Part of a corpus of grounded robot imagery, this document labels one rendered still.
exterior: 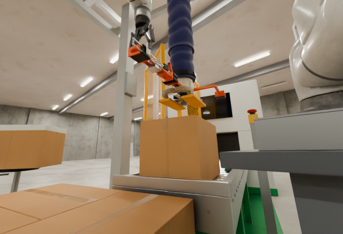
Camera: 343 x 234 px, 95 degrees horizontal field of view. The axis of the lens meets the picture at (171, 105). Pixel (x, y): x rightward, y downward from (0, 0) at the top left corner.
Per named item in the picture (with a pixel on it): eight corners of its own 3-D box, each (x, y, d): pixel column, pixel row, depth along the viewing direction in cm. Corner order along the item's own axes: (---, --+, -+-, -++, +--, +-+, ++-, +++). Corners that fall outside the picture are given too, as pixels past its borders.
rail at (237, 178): (245, 167, 268) (243, 156, 273) (249, 168, 266) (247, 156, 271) (223, 231, 69) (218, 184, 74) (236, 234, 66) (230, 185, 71)
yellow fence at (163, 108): (139, 205, 223) (142, 70, 278) (146, 203, 227) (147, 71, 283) (162, 233, 147) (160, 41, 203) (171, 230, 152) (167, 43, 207)
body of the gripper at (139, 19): (152, 22, 89) (152, 37, 86) (140, 27, 92) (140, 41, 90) (144, 13, 82) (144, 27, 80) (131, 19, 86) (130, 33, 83)
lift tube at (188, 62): (176, 87, 150) (173, 1, 177) (198, 83, 141) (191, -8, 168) (165, 79, 131) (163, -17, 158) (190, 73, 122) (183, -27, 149)
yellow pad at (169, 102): (176, 110, 151) (175, 106, 152) (186, 109, 147) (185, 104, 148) (158, 102, 121) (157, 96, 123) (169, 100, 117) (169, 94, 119)
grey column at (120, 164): (117, 212, 197) (128, 17, 276) (136, 216, 184) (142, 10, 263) (96, 223, 171) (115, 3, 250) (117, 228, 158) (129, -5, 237)
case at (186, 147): (177, 171, 150) (175, 129, 160) (220, 172, 133) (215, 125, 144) (138, 185, 97) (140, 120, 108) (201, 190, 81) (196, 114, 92)
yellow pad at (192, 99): (195, 108, 143) (194, 102, 145) (205, 106, 139) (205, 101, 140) (180, 98, 114) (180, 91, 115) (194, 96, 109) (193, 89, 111)
